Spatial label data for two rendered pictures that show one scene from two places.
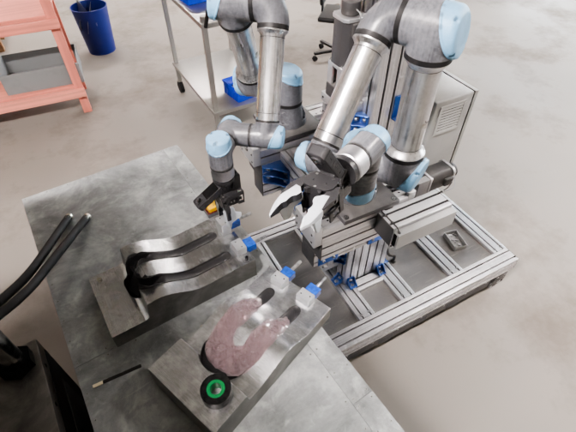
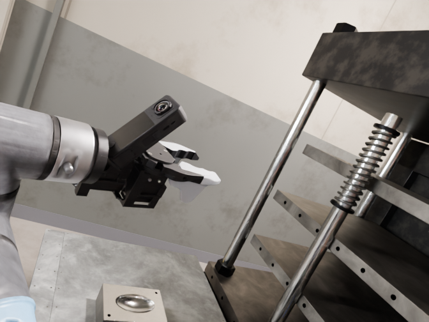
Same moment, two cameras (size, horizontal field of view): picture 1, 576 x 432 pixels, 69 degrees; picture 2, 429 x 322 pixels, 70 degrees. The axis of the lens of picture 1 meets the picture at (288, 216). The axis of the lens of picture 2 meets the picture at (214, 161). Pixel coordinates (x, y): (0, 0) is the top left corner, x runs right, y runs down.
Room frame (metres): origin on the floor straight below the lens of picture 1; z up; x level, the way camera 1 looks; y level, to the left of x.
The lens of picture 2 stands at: (1.04, 0.07, 1.57)
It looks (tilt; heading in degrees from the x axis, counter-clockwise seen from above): 11 degrees down; 187
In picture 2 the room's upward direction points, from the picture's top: 25 degrees clockwise
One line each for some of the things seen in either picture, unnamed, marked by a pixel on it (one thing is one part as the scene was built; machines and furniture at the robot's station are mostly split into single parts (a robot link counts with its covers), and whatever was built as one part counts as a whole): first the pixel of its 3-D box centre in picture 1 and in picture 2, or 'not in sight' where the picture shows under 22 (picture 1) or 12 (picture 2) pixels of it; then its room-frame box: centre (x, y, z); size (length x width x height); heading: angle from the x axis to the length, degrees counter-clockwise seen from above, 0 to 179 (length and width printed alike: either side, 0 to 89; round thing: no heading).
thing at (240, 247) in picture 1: (250, 243); not in sight; (0.95, 0.13, 0.89); 0.13 x 0.05 x 0.05; 123
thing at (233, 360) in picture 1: (245, 331); not in sight; (0.61, 0.13, 0.90); 0.26 x 0.18 x 0.08; 141
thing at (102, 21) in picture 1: (93, 26); not in sight; (4.51, 2.06, 0.25); 0.41 x 0.37 x 0.50; 65
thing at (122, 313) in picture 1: (172, 270); not in sight; (0.85, 0.39, 0.87); 0.50 x 0.26 x 0.14; 123
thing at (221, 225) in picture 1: (235, 220); not in sight; (1.04, 0.19, 0.91); 0.13 x 0.05 x 0.05; 124
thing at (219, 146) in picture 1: (219, 150); not in sight; (1.03, 0.21, 1.23); 0.09 x 0.08 x 0.11; 171
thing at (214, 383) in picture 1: (216, 391); not in sight; (0.42, 0.18, 0.93); 0.08 x 0.08 x 0.04
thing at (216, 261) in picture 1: (175, 261); not in sight; (0.85, 0.37, 0.92); 0.35 x 0.16 x 0.09; 123
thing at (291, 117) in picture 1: (287, 109); not in sight; (1.50, 0.00, 1.09); 0.15 x 0.15 x 0.10
